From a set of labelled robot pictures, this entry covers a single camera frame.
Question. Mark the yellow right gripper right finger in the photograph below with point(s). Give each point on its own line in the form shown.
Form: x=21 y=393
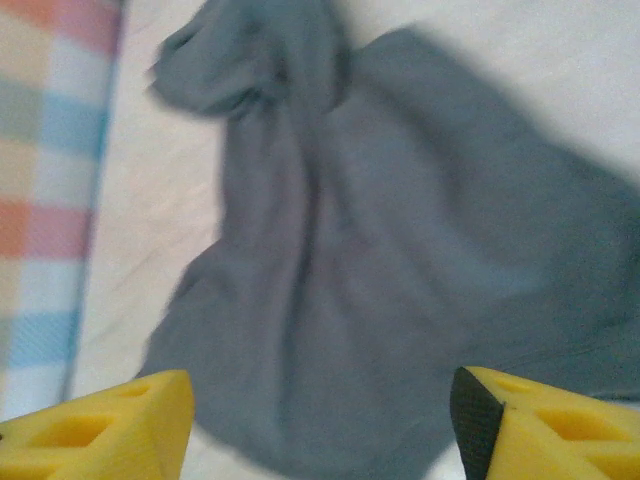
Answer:
x=550 y=440

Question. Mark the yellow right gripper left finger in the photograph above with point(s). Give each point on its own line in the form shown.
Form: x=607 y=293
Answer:
x=100 y=440

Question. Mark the grey t-shirt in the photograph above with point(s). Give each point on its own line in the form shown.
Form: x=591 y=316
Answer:
x=350 y=225

